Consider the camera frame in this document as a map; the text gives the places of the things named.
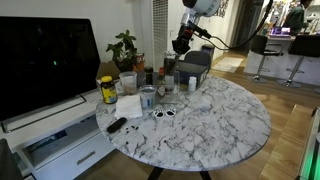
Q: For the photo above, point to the black trash bin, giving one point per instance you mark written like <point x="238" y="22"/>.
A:
<point x="208" y="50"/>

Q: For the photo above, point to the silver monitor stand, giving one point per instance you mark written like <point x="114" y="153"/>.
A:
<point x="43" y="115"/>

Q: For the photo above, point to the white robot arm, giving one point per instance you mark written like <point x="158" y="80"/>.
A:
<point x="201" y="8"/>

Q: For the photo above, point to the orange snack packet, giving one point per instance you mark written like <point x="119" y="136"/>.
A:
<point x="139" y="62"/>

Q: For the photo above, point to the dark blue storage box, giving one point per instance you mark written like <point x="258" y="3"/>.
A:
<point x="191" y="71"/>

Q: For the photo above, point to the black bar stool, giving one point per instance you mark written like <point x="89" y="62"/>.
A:
<point x="265" y="50"/>
<point x="301" y="46"/>

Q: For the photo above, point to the person in dark clothes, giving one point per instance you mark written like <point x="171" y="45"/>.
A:
<point x="296" y="16"/>

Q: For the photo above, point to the open laptop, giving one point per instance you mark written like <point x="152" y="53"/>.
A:
<point x="281" y="31"/>

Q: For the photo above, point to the yellow cap vitamin bottle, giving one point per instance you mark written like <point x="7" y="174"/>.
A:
<point x="108" y="90"/>

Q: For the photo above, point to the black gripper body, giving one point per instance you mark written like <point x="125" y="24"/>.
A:
<point x="181" y="43"/>

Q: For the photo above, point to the white media cabinet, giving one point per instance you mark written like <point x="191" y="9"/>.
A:
<point x="63" y="146"/>

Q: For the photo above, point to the red cap sauce bottle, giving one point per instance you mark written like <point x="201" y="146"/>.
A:
<point x="161" y="76"/>

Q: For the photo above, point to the green potted plant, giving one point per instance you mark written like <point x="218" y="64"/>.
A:
<point x="124" y="50"/>

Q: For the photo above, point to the brown cardboard box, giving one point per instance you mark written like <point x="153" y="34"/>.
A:
<point x="108" y="70"/>

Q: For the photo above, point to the clear plastic beaker cup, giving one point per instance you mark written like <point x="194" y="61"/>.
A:
<point x="147" y="97"/>

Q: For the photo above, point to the clear measuring cup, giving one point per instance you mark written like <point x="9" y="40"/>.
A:
<point x="128" y="83"/>

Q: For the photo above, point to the beige floor rug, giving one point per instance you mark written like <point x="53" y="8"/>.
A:
<point x="228" y="64"/>

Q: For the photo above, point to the dark spice bottle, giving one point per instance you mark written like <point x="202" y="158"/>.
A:
<point x="149" y="76"/>

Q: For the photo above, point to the white paper napkin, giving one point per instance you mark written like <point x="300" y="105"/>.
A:
<point x="128" y="106"/>

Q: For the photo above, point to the black table leg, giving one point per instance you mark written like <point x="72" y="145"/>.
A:
<point x="155" y="174"/>
<point x="205" y="175"/>

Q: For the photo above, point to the small clear plastic cup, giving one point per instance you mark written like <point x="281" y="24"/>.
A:
<point x="205" y="106"/>

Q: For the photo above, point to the white framed sunglasses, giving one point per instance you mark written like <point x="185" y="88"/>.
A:
<point x="164" y="113"/>

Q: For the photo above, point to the small white pill bottle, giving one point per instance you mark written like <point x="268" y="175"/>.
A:
<point x="192" y="84"/>

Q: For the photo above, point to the dark grey chair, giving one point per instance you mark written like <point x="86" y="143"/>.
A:
<point x="197" y="57"/>

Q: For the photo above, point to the black remote control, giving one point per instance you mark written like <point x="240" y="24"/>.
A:
<point x="116" y="125"/>

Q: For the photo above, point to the large black flat monitor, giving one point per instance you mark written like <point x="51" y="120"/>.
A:
<point x="43" y="63"/>

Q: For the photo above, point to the wooden step platform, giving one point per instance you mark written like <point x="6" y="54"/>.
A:
<point x="288" y="146"/>

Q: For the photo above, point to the white louvered panel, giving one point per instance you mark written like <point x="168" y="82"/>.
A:
<point x="160" y="33"/>

